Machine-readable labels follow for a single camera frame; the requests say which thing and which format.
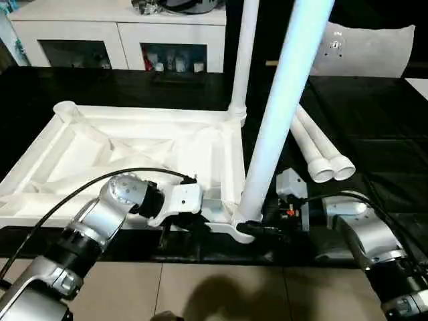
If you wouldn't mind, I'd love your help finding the white plastic table top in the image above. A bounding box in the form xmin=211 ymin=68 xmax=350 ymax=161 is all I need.
xmin=0 ymin=99 xmax=259 ymax=245

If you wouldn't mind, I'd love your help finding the grey pillow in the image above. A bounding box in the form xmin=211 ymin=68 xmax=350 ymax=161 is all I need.
xmin=310 ymin=19 xmax=416 ymax=79

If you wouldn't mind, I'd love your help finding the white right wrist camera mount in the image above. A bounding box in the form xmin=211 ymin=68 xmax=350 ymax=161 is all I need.
xmin=275 ymin=168 xmax=311 ymax=232

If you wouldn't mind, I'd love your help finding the white plastic table leg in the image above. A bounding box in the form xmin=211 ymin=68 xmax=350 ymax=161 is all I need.
xmin=295 ymin=104 xmax=356 ymax=182
xmin=290 ymin=109 xmax=338 ymax=184
xmin=227 ymin=0 xmax=261 ymax=130
xmin=233 ymin=0 xmax=336 ymax=224

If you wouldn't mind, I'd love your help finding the black table mat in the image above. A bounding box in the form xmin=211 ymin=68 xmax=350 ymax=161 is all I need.
xmin=0 ymin=64 xmax=428 ymax=268

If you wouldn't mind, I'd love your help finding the grey pot on cabinet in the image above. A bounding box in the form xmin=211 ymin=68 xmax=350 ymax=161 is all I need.
xmin=159 ymin=0 xmax=229 ymax=15

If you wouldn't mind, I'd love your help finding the white glass-door cabinet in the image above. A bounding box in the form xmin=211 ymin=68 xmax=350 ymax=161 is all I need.
xmin=7 ymin=0 xmax=229 ymax=74

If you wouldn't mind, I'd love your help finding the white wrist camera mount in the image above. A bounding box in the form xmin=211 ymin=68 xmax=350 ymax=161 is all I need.
xmin=275 ymin=168 xmax=311 ymax=232
xmin=148 ymin=181 xmax=205 ymax=229

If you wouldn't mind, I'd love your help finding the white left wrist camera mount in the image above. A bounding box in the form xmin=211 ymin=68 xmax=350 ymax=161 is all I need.
xmin=148 ymin=181 xmax=205 ymax=229

